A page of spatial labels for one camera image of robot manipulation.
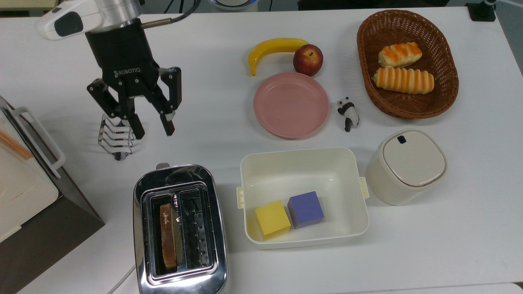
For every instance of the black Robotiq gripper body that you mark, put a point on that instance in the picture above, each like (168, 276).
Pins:
(122, 53)

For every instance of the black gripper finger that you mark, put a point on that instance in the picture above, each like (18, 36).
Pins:
(171, 98)
(122, 106)

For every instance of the brown bread slice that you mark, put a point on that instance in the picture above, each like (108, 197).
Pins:
(167, 237)

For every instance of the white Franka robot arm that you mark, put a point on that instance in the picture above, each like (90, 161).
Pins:
(118, 10)

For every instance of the chrome and cream toaster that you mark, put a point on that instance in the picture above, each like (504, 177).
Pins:
(184, 281)

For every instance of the orange glazed bread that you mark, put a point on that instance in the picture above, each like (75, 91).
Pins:
(398, 55)

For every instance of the striped bread roll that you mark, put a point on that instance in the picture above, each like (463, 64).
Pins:
(402, 80)

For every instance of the light wooden furniture edge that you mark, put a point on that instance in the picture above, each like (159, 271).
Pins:
(24, 3)

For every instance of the yellow banana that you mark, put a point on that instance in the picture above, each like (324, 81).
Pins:
(273, 45)

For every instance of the pink plate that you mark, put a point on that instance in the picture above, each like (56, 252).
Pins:
(290, 104)

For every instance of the red apple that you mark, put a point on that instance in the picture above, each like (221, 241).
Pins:
(308, 61)

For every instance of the white plastic bin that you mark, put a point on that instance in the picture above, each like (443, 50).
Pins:
(302, 175)

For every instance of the yellow cube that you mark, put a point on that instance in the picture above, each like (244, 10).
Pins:
(271, 218)

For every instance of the purple cube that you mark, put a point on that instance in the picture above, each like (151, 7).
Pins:
(304, 208)

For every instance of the panda figurine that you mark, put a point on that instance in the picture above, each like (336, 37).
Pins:
(349, 112)

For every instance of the brown wicker basket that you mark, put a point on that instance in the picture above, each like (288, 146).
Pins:
(367, 61)

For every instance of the small cream trash can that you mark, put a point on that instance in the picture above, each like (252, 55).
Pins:
(412, 159)

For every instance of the black camera stand base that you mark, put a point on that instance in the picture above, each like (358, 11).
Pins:
(480, 12)

